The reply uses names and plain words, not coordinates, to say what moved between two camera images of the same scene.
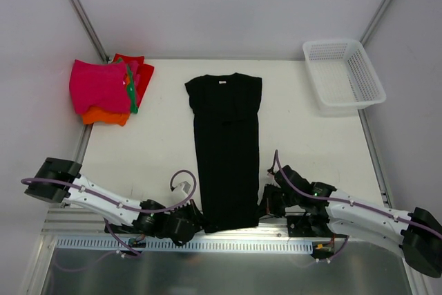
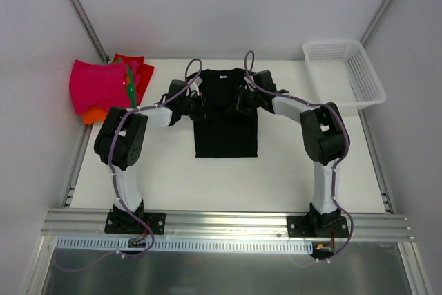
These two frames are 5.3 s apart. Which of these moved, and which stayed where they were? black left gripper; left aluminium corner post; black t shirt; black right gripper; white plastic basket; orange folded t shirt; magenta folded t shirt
Moved: black left gripper; black right gripper; black t shirt
Stayed: left aluminium corner post; white plastic basket; magenta folded t shirt; orange folded t shirt
